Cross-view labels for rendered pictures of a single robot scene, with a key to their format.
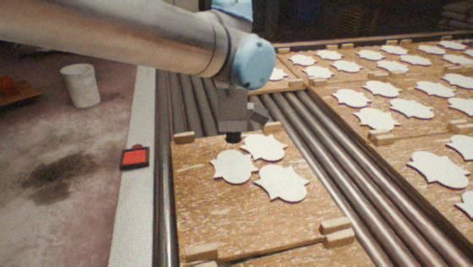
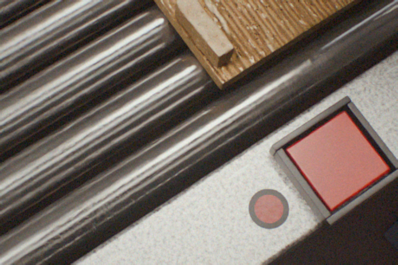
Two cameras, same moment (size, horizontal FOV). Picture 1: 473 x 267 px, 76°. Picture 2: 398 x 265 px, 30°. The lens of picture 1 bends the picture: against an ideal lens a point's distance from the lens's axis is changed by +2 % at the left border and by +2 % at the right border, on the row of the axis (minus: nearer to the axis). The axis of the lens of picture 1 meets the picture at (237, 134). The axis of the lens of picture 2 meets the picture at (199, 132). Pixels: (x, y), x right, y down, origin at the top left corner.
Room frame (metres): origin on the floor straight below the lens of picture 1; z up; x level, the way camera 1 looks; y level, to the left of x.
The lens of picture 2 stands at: (0.85, 0.38, 1.49)
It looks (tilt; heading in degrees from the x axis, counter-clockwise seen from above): 72 degrees down; 238
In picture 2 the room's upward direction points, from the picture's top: 10 degrees clockwise
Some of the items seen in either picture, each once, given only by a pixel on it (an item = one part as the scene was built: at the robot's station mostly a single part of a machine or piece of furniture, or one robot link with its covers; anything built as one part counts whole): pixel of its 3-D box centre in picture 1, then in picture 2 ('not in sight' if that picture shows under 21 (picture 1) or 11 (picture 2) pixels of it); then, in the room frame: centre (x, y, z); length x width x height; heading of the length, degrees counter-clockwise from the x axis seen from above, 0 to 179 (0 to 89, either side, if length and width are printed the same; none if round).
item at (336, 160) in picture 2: (135, 158); (336, 161); (0.66, 0.28, 0.92); 0.06 x 0.06 x 0.01; 13
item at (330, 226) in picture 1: (334, 226); not in sight; (0.40, -0.19, 0.95); 0.06 x 0.02 x 0.03; 103
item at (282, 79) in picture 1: (250, 70); not in sight; (1.28, -0.06, 0.94); 0.41 x 0.35 x 0.04; 13
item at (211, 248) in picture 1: (201, 253); not in sight; (0.34, 0.07, 0.95); 0.06 x 0.02 x 0.03; 103
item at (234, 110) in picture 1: (242, 100); not in sight; (0.60, -0.01, 1.13); 0.12 x 0.09 x 0.16; 89
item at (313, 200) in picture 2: (135, 157); (336, 161); (0.66, 0.28, 0.92); 0.08 x 0.08 x 0.02; 13
